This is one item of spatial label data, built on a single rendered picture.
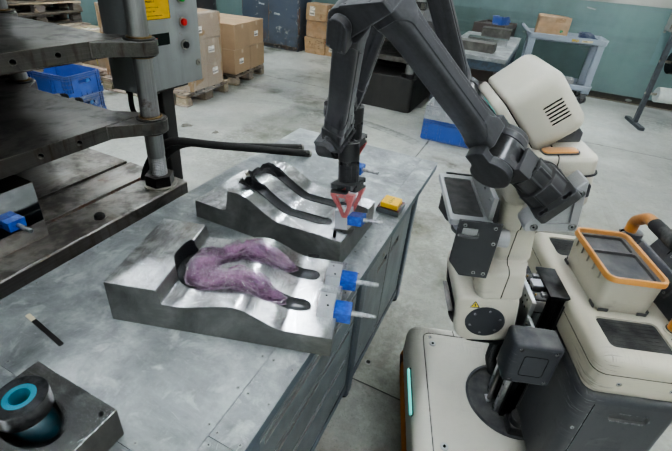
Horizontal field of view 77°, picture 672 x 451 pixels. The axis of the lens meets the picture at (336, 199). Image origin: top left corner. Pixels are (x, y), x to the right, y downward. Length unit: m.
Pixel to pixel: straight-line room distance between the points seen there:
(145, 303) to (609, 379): 1.07
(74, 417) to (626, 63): 7.42
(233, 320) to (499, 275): 0.66
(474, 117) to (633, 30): 6.79
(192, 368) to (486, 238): 0.71
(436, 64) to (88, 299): 0.93
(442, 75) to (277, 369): 0.66
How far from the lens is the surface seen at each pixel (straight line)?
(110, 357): 1.03
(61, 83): 4.68
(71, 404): 0.89
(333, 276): 1.03
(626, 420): 1.39
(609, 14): 7.48
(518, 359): 1.23
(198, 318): 0.99
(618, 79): 7.62
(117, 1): 1.66
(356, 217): 1.14
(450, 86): 0.76
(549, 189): 0.87
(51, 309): 1.19
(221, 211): 1.32
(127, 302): 1.05
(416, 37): 0.72
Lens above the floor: 1.55
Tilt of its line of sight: 30 degrees down
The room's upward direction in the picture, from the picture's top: 5 degrees clockwise
